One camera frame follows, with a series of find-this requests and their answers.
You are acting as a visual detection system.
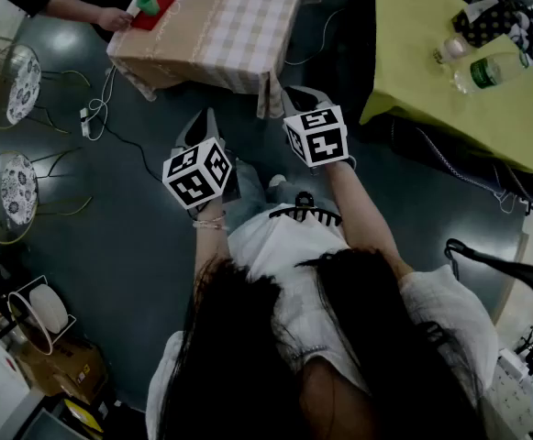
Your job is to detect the black floor cable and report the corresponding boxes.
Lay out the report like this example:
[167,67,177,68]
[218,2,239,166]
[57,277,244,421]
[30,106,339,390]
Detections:
[104,125,165,183]

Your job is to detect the black zipper bag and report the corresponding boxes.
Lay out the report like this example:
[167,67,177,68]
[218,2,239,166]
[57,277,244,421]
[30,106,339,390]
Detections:
[361,112,533,222]

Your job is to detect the person's right forearm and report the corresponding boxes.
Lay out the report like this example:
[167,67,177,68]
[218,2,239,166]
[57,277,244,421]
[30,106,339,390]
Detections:
[324,158,415,280]

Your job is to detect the person's white shirt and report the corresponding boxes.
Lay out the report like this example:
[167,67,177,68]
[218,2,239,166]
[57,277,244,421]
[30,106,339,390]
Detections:
[145,203,501,440]

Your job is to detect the white power strip with cable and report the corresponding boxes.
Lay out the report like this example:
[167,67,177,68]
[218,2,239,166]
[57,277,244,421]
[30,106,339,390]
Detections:
[84,64,119,142]

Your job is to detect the round white ring stand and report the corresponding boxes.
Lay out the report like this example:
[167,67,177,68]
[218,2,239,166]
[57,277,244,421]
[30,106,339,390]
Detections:
[6,274,78,357]

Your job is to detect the thin white cable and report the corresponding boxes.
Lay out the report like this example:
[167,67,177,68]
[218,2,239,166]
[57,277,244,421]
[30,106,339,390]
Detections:
[283,0,377,67]

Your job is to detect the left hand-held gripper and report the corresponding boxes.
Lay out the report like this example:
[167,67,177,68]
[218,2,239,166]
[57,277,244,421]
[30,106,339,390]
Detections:
[161,106,242,215]

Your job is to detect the clear plastic cup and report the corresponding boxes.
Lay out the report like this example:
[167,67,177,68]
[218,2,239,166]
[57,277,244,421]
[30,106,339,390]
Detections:
[432,33,474,66]

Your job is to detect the black hair claw clip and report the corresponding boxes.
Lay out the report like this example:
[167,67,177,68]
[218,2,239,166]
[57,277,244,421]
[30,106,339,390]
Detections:
[268,192,343,228]

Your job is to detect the floral seat cushion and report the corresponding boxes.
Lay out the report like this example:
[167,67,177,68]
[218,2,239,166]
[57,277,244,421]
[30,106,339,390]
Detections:
[0,154,39,226]
[6,45,43,126]

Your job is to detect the beige checked tablecloth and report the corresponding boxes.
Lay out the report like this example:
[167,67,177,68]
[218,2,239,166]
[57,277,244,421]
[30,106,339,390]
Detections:
[105,0,323,120]

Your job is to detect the yellow-green tablecloth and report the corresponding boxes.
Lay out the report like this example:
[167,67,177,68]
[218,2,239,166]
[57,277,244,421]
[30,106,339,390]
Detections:
[359,0,533,177]

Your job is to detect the person's left forearm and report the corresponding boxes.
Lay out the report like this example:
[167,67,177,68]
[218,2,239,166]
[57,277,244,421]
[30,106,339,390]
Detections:
[191,203,231,277]

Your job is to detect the person's blue jeans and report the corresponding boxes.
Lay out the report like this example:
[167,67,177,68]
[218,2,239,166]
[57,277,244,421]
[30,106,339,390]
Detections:
[230,158,305,231]

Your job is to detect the green label plastic bottle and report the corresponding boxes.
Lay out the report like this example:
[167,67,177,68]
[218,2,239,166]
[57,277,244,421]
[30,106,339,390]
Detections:
[452,50,531,96]

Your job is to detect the black dotted pouch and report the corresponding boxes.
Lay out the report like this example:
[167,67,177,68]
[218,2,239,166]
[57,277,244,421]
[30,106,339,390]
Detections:
[450,0,520,49]

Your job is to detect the pale beaded bracelet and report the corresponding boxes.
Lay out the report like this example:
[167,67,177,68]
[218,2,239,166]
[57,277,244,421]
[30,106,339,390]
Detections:
[192,219,229,232]

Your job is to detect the black tripod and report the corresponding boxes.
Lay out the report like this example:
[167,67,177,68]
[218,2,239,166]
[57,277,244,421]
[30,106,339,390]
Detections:
[512,324,533,376]

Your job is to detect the brown cardboard box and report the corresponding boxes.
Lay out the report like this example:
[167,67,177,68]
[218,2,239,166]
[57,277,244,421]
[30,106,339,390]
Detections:
[15,335,110,406]

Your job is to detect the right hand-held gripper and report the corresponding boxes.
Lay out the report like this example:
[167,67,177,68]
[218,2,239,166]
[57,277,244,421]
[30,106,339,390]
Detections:
[280,84,357,176]

